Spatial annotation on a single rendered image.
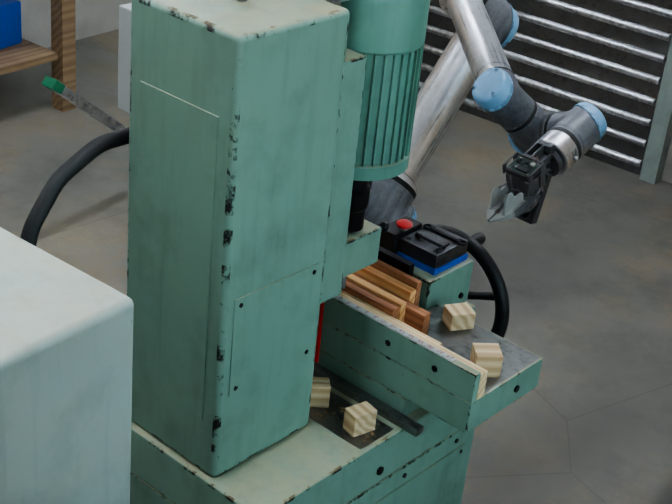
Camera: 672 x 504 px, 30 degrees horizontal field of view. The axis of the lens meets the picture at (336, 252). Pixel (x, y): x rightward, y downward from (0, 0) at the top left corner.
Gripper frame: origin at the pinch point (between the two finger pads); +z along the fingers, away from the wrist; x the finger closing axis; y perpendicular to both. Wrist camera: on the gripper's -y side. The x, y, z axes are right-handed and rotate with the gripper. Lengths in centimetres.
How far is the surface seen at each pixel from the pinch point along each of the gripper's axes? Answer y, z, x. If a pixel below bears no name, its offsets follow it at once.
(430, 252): 19.7, 29.6, 9.6
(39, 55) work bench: -93, -59, -275
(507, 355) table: 11.5, 36.1, 30.8
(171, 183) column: 64, 73, 2
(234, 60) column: 84, 65, 13
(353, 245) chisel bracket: 31, 44, 6
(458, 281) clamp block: 10.9, 26.1, 12.4
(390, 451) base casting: 6, 61, 25
